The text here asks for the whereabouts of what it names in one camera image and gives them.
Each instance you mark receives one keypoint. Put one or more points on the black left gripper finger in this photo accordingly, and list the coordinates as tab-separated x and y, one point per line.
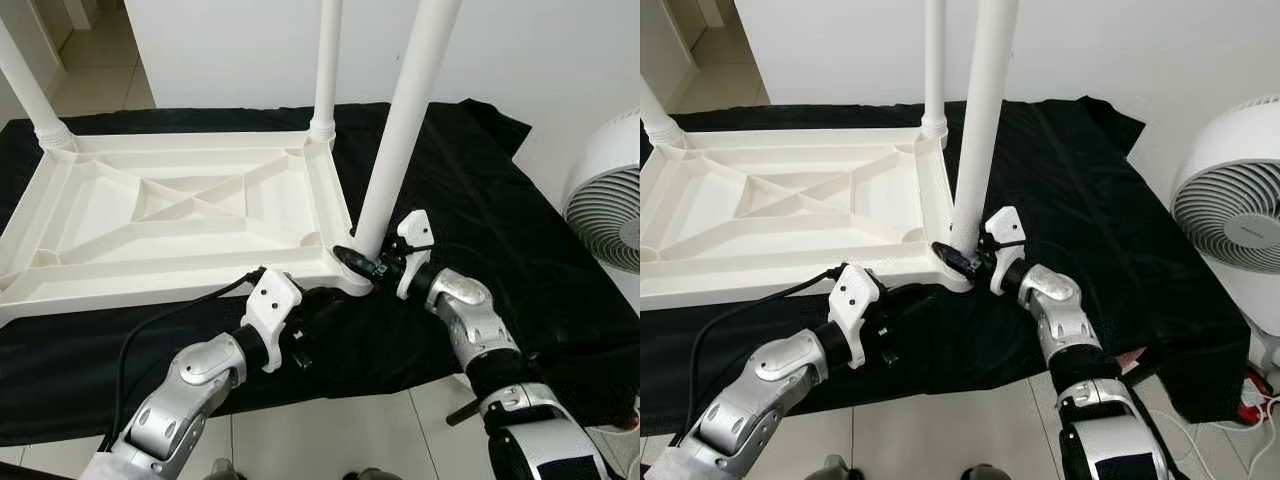
915	296
333	297

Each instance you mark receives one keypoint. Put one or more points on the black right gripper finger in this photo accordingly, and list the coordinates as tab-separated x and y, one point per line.
951	259
353	261

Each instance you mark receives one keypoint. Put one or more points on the white plastic ribbed table top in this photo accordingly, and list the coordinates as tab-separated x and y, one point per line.
150	265
760	265

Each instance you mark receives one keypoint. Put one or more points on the white plastic table leg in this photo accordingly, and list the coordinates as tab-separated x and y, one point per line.
400	120
985	110
935	60
325	60
30	90
655	120

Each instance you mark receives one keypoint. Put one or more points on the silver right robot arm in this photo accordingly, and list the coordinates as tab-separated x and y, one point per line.
470	320
1070	320

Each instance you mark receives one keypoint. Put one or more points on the black cloth cover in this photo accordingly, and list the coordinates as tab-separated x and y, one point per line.
1130	250
520	250

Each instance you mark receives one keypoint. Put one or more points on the dark table leg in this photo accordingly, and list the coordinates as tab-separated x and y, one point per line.
20	473
1146	374
460	412

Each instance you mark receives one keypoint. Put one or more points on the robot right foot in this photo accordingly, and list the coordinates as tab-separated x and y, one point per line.
985	473
372	474

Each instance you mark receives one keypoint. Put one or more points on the white floor fan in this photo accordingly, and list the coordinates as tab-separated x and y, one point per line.
1230	210
605	210

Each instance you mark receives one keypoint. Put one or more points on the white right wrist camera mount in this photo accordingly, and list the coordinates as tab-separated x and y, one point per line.
1005	245
412	250

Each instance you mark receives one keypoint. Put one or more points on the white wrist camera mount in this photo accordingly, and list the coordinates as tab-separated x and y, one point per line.
412	250
1005	245
855	305
270	310

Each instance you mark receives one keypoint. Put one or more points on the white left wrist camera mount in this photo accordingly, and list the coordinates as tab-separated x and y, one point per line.
855	305
270	310

